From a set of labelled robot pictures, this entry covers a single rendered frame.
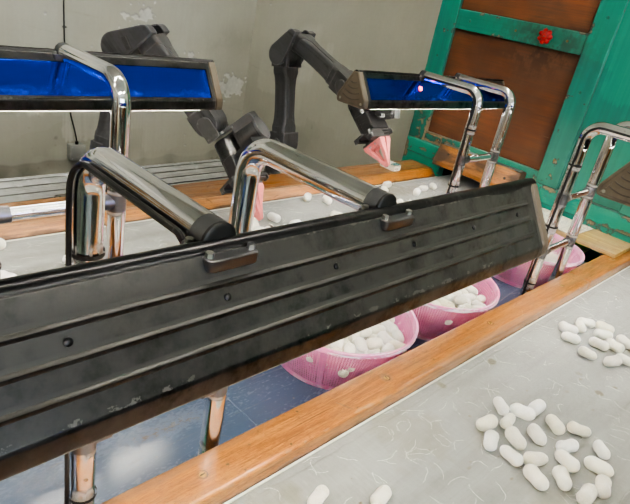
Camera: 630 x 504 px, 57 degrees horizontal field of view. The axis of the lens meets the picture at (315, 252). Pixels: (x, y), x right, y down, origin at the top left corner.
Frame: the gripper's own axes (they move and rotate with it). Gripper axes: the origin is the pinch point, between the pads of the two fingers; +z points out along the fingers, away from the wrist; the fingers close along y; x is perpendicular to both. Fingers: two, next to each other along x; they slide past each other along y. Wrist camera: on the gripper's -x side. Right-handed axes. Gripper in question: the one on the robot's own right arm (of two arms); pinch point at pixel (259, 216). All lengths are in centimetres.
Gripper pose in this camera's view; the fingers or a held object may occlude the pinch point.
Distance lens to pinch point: 129.9
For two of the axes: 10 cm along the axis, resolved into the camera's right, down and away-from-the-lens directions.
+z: 4.1, 8.9, -2.0
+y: 7.1, -1.8, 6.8
